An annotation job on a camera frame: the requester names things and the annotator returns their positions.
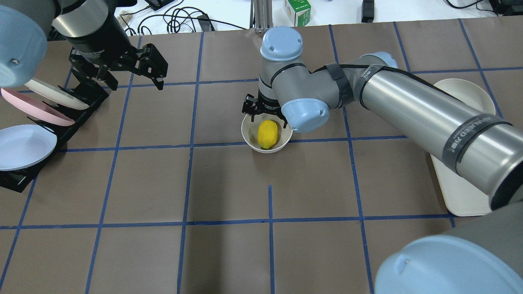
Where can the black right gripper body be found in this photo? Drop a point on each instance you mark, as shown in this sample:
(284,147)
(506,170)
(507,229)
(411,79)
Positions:
(266,106)

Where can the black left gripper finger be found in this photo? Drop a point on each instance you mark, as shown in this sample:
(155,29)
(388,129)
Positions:
(88,70)
(152,65)

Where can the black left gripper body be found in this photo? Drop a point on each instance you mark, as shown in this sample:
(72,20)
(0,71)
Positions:
(99,39)

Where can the yellow lemon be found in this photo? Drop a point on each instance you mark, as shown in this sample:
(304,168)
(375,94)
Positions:
(267,135)

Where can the white ceramic bowl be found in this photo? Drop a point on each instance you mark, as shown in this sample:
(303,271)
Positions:
(249,132)

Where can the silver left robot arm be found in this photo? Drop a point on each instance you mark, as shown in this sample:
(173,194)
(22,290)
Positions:
(25,26)

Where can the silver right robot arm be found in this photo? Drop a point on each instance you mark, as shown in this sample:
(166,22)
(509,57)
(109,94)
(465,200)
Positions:
(481,257)

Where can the black dish rack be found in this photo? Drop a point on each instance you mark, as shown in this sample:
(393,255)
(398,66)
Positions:
(88,92)

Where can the cream plate in rack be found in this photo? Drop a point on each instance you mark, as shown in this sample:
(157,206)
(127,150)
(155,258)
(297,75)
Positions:
(55,94)

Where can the pink plate in rack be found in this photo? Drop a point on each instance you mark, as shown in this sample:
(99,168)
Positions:
(35,108)

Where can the green white carton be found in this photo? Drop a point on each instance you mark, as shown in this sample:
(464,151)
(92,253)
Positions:
(298,11)

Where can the white plate in rack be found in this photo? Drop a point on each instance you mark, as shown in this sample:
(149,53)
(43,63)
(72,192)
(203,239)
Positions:
(22,146)

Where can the black power adapter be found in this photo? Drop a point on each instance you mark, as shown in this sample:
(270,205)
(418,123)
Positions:
(367,11)

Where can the cream round plate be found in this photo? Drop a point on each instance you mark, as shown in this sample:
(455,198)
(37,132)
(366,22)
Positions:
(469,93)

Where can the cream rectangular tray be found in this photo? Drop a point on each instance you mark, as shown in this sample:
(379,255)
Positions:
(460,197)

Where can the aluminium frame post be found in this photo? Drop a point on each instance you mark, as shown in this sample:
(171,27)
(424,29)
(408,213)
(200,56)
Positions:
(261,15)

